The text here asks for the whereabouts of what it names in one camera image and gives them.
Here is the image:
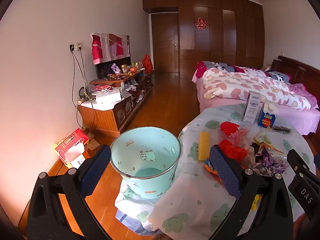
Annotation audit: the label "yellow foam sleeve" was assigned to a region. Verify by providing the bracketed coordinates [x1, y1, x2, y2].
[198, 132, 210, 161]

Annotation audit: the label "pale yellow plastic bag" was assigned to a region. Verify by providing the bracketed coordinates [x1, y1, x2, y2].
[254, 133, 272, 144]

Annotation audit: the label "magenta cloth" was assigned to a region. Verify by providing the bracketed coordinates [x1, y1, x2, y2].
[195, 61, 208, 78]

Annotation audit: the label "brown wooden wardrobe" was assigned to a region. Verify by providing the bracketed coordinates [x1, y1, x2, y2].
[142, 0, 265, 78]

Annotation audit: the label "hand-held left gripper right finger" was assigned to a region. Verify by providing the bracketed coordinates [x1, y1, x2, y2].
[209, 144, 294, 240]

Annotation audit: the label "pink heart blanket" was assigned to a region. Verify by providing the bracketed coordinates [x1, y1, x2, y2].
[202, 67, 318, 112]

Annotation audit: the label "long wooden tv cabinet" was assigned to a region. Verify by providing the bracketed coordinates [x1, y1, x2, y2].
[90, 71, 153, 108]

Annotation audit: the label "small blue box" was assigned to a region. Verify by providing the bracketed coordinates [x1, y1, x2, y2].
[257, 102, 277, 128]

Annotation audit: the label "purple crumpled wrapper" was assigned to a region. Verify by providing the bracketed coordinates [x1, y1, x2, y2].
[254, 145, 288, 174]

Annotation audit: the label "red tissue box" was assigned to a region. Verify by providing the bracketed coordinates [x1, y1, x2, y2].
[53, 128, 90, 168]

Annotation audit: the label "red patchwork cloth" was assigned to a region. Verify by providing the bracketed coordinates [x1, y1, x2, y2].
[90, 32, 130, 65]

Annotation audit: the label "cloud print tablecloth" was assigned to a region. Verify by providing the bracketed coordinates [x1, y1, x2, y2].
[115, 104, 318, 237]

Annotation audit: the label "white tall carton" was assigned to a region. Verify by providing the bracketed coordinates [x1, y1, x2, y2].
[242, 90, 265, 123]

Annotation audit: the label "clear plastic bag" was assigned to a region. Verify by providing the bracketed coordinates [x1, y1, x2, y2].
[271, 155, 288, 172]

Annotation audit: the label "red paper decoration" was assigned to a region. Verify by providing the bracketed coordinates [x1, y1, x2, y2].
[195, 18, 208, 30]

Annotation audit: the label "white enamel basin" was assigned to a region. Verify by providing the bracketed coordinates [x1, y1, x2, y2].
[110, 127, 182, 199]

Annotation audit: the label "dark flat packet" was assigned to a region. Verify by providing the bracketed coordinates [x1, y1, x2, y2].
[272, 125, 293, 133]

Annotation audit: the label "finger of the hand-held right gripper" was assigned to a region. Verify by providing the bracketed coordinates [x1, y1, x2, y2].
[287, 149, 318, 180]

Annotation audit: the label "hanging cables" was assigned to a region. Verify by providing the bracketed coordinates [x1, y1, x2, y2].
[71, 50, 88, 128]

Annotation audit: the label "low wooden cabinet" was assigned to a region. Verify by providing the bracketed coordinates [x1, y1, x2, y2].
[79, 94, 133, 137]

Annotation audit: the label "red mesh net bag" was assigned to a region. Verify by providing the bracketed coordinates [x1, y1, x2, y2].
[218, 139, 248, 167]
[220, 121, 240, 137]

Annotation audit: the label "orange snack wrapper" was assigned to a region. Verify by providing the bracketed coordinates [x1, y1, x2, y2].
[204, 159, 223, 183]

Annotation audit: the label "wooden bed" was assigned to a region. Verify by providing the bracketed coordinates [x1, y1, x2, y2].
[192, 56, 320, 140]

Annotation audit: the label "red plastic bag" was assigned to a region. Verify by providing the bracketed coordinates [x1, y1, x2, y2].
[142, 54, 154, 73]

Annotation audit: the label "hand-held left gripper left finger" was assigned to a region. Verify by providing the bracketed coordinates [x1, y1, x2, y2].
[26, 144, 112, 240]

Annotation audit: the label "pink plastic bag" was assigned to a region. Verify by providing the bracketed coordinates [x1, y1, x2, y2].
[226, 127, 252, 147]

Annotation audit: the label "black television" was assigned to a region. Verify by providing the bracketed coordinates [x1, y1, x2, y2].
[95, 56, 132, 79]

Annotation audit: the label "white flat box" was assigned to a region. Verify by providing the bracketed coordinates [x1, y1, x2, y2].
[96, 92, 122, 105]

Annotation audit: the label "cow print pillow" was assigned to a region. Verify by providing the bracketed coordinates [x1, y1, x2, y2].
[269, 71, 292, 82]

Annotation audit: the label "brown wooden door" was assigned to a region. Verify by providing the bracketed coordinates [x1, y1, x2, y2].
[151, 12, 180, 73]

